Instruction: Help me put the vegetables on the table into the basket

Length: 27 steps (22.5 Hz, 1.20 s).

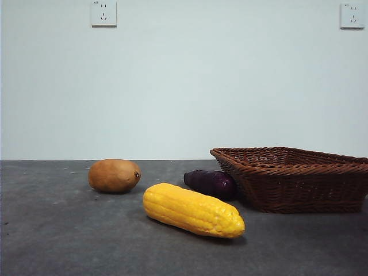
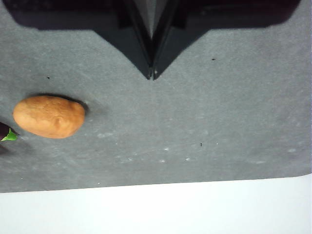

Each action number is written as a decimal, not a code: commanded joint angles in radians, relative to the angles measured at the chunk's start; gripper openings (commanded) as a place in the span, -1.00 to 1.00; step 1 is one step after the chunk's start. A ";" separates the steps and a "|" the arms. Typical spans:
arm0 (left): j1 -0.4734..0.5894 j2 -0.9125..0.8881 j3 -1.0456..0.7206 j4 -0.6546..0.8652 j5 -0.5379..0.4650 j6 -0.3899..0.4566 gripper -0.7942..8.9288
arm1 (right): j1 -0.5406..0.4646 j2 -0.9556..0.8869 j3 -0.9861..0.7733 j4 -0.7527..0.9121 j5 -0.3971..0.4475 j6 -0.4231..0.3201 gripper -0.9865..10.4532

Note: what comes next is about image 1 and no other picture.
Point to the purple sweet potato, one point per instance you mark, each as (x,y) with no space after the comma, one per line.
(210,182)

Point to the brown potato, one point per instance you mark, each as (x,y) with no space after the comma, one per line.
(113,175)

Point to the white wall socket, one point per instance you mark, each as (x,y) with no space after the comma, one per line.
(104,14)
(352,16)

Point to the brown wicker basket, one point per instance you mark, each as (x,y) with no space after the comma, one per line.
(296,187)

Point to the yellow corn cob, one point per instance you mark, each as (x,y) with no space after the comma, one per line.
(189,208)

